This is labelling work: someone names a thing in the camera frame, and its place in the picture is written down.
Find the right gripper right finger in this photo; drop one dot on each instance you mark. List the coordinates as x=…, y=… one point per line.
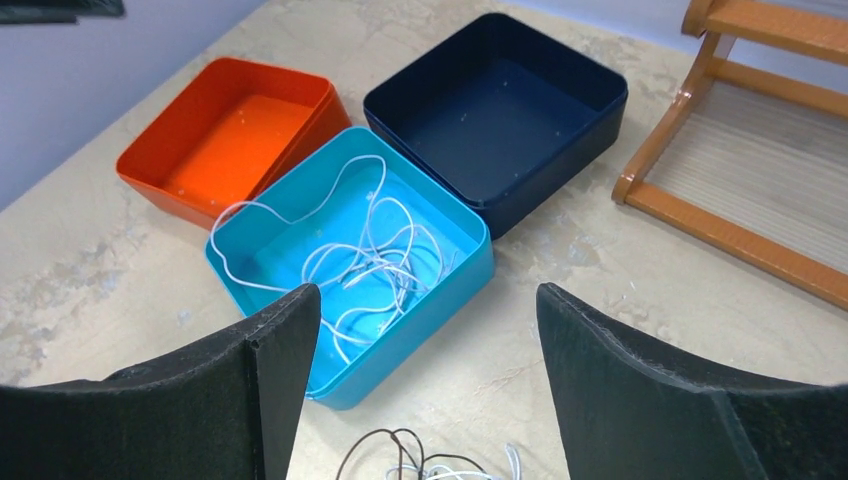
x=631, y=406

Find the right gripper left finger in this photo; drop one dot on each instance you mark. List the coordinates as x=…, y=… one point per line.
x=226, y=406

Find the light blue plastic tray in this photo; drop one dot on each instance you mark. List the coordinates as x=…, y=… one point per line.
x=393, y=254

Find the wooden shelf rack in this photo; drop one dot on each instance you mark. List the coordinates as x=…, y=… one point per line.
x=749, y=161

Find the orange plastic tray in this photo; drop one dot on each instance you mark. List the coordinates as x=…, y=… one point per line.
x=235, y=129

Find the dark blue plastic tray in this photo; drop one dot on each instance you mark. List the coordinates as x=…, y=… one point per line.
x=501, y=115

